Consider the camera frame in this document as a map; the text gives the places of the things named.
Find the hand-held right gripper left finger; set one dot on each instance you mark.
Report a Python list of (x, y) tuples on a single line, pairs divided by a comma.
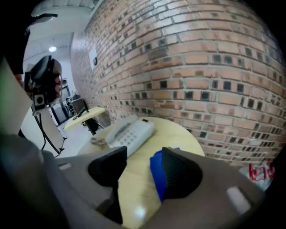
[(105, 170)]

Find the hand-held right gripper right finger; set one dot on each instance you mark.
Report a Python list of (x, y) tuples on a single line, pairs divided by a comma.
[(183, 174)]

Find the blue cloth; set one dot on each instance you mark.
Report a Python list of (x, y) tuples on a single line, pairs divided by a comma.
[(156, 174)]

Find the white box with screws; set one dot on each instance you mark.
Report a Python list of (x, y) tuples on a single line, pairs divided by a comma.
[(138, 136)]

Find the black tripod stand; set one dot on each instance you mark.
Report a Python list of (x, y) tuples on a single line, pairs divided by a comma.
[(61, 149)]

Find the square wooden side table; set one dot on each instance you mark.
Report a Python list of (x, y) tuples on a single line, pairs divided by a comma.
[(93, 113)]

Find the large red-printed plastic bag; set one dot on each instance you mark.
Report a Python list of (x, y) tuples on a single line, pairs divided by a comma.
[(257, 176)]

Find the round ceiling light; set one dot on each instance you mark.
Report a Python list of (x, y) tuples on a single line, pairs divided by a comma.
[(52, 48)]

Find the small black wall box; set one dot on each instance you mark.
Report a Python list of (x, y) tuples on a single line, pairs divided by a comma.
[(95, 60)]

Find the white wall sign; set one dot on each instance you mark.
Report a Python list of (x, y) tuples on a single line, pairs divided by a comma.
[(92, 57)]

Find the head-worn camera rig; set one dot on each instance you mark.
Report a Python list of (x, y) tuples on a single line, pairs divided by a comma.
[(40, 76)]

